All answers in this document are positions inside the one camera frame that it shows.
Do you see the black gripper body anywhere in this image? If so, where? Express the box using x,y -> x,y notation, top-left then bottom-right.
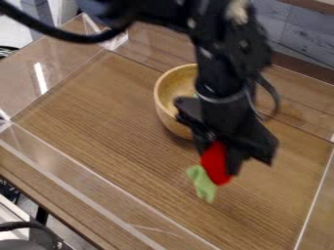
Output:
173,88 -> 278,165

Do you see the wooden bowl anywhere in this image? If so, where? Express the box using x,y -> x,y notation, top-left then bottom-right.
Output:
153,63 -> 196,140

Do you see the clear acrylic corner bracket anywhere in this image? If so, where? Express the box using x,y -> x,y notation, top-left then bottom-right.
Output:
81,12 -> 131,52

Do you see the black metal bracket with bolt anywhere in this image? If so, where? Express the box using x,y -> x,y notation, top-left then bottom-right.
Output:
28,226 -> 76,250

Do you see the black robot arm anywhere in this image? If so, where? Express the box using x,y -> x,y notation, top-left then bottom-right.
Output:
77,0 -> 280,176

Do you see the red felt fruit green stem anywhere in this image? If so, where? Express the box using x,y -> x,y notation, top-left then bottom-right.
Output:
187,142 -> 231,203

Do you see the black cable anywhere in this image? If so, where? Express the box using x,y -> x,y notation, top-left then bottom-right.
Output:
0,0 -> 136,45

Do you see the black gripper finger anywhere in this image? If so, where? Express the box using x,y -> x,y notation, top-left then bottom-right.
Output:
192,128 -> 216,154
227,145 -> 251,176

